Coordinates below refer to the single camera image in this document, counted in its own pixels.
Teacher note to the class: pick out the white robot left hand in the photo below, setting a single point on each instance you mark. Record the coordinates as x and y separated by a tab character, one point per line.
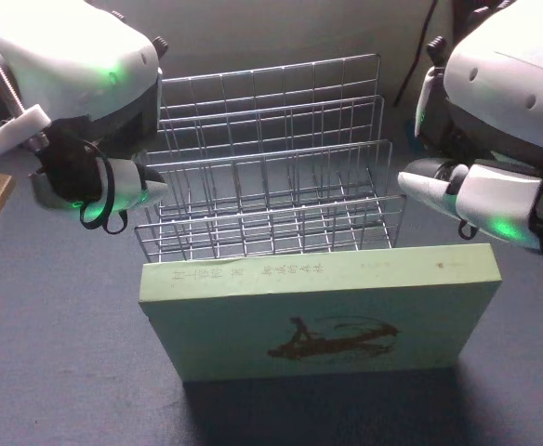
76	60

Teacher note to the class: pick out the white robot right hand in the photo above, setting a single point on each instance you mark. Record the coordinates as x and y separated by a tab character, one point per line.
508	93

